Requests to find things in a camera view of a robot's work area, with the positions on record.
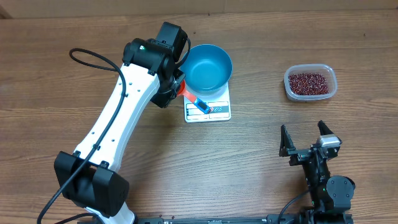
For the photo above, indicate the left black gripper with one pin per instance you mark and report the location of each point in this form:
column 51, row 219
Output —
column 164, row 102

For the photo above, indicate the clear plastic container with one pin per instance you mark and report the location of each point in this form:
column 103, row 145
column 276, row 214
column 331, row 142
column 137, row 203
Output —
column 323, row 69

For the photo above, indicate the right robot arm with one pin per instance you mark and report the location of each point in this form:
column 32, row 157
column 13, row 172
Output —
column 330, row 195

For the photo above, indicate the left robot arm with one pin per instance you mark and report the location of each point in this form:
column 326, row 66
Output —
column 149, row 73

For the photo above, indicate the blue bowl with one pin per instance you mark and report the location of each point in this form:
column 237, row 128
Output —
column 208, row 68

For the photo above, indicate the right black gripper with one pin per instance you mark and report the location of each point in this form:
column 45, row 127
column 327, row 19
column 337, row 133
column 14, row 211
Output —
column 287, row 150

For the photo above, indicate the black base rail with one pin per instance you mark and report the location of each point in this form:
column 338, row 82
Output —
column 270, row 219

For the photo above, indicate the orange measuring scoop blue handle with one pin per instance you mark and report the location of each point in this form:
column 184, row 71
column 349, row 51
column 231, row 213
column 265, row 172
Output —
column 201, row 105

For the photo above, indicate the red beans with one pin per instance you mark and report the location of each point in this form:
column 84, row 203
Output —
column 308, row 84

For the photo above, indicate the white kitchen scale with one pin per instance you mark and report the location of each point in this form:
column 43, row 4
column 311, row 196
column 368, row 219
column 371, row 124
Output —
column 218, row 100

